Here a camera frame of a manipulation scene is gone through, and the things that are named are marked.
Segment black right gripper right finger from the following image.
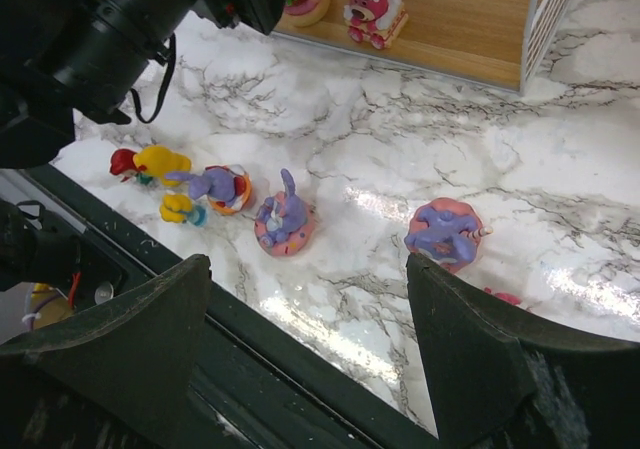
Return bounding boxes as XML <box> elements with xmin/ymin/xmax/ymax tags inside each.
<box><xmin>406</xmin><ymin>254</ymin><xmax>639</xmax><ymax>448</ymax></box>

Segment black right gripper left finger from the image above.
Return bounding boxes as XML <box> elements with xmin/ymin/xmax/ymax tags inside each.
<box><xmin>1</xmin><ymin>255</ymin><xmax>211</xmax><ymax>448</ymax></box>

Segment pink bear cake car toy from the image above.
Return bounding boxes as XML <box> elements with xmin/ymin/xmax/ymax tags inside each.
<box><xmin>343</xmin><ymin>0</ymin><xmax>409</xmax><ymax>50</ymax></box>

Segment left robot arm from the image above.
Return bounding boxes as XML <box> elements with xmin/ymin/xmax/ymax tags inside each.
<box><xmin>1</xmin><ymin>0</ymin><xmax>286</xmax><ymax>169</ymax></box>

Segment purple unicorn pink donut toy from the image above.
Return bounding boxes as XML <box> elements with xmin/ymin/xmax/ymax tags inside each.
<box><xmin>404</xmin><ymin>197</ymin><xmax>493</xmax><ymax>274</ymax></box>

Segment small yellow blue toy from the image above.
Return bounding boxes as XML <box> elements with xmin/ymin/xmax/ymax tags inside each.
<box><xmin>159</xmin><ymin>194</ymin><xmax>207</xmax><ymax>227</ymax></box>

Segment yellow duck toy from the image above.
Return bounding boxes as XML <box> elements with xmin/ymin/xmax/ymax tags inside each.
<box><xmin>133</xmin><ymin>145</ymin><xmax>192</xmax><ymax>187</ymax></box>

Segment purple bunny pink donut toy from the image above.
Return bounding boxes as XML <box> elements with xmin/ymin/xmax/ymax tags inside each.
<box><xmin>254</xmin><ymin>168</ymin><xmax>315</xmax><ymax>257</ymax></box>

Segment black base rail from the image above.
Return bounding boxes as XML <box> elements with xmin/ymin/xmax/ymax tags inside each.
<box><xmin>1</xmin><ymin>167</ymin><xmax>438</xmax><ymax>448</ymax></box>

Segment purple bunny orange ring toy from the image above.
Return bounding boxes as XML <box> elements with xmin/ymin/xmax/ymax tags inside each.
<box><xmin>165</xmin><ymin>165</ymin><xmax>252</xmax><ymax>215</ymax></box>

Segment white wire wooden shelf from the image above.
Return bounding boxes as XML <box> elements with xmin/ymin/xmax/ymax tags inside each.
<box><xmin>277</xmin><ymin>0</ymin><xmax>571</xmax><ymax>92</ymax></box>

